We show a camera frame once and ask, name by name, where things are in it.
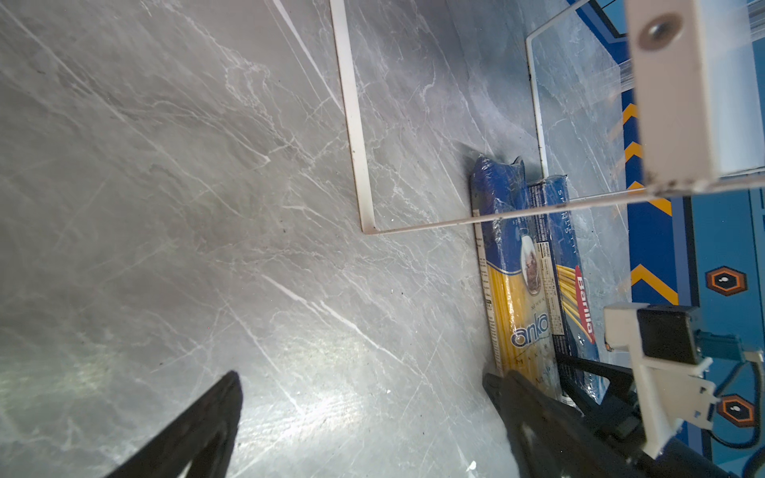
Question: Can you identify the dark blue Barilla spaghetti box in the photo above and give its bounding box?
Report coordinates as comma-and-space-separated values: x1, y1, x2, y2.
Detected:
528, 174, 611, 402

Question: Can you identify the blue yellow spaghetti bag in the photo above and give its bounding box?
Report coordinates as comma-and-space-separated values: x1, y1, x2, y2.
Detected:
469, 157, 562, 398

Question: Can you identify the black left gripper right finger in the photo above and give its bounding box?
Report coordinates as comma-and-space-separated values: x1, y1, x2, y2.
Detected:
482, 370, 643, 477

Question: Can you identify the white two-tier metal shelf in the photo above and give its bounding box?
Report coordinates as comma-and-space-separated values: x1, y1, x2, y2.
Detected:
330, 1, 764, 235

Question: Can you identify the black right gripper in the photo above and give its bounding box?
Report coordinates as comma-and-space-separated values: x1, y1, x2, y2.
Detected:
560, 356, 732, 477

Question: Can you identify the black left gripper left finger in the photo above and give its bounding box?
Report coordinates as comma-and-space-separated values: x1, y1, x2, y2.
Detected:
110, 370, 243, 477

